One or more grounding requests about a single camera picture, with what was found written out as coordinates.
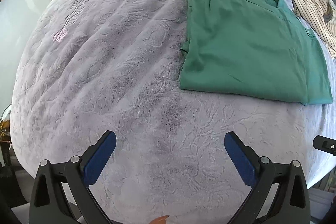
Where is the person's fingertip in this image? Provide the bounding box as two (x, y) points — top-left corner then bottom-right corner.
(149, 215), (169, 224)

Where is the beige striped garment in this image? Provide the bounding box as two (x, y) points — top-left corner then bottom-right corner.
(292, 0), (335, 59)

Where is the green shirt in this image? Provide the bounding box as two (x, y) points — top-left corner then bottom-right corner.
(180, 0), (333, 105)

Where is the lavender plush blanket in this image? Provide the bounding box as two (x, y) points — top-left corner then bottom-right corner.
(10, 0), (335, 223)

